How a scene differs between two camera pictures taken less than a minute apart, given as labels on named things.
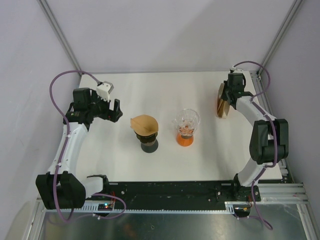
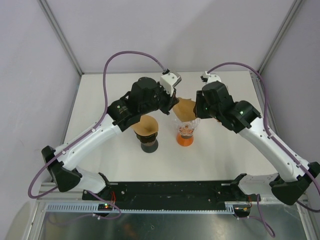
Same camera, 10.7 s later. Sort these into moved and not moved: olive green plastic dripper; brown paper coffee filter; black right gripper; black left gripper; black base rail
Moved: black right gripper; black left gripper
Not moved: brown paper coffee filter; black base rail; olive green plastic dripper
